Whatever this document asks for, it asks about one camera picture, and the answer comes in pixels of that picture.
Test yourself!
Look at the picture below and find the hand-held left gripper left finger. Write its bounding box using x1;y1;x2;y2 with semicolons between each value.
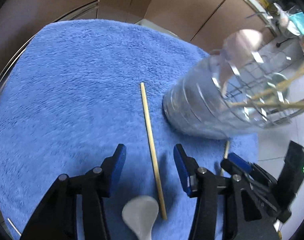
21;143;127;240

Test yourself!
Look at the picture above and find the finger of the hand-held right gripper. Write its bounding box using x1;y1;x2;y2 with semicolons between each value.
220;158;292;222
228;152;278;193

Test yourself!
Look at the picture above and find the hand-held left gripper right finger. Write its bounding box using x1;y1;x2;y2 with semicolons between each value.
173;143;279;240

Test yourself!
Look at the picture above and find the wooden chopstick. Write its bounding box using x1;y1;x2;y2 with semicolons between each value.
228;101;304;111
219;140;230;177
251;81;292;99
140;82;167;221
274;61;304;91
7;218;22;237

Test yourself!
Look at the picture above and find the large white rice spoon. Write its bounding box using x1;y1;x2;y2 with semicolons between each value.
121;195;159;240

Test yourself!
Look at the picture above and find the clear plastic container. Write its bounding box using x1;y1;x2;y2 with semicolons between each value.
162;47;302;141

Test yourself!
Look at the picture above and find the small white rice spoon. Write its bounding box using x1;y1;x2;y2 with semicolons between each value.
220;28;264;98

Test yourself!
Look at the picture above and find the blue fluffy towel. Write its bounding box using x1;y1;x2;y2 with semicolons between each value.
0;19;258;240

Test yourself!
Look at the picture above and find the white plastic bag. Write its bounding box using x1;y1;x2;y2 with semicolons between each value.
273;2;296;34

